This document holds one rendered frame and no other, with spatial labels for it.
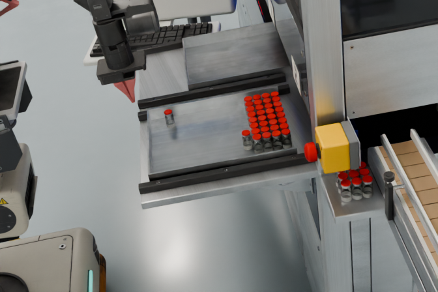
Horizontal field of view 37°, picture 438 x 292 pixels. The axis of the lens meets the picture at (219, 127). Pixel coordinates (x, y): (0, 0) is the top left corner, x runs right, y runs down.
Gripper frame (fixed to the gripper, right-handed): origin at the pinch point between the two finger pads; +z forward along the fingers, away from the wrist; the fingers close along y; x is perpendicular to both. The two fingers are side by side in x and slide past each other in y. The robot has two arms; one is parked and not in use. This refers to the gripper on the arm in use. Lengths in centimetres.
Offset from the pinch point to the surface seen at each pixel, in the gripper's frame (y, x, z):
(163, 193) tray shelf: 1.5, -8.4, 21.0
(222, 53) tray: 21, 48, 21
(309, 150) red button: 33.9, -18.4, 9.5
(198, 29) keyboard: 14, 75, 26
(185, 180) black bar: 6.8, -7.4, 19.4
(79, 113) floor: -59, 165, 105
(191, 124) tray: 9.2, 15.2, 20.9
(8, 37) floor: -114, 267, 101
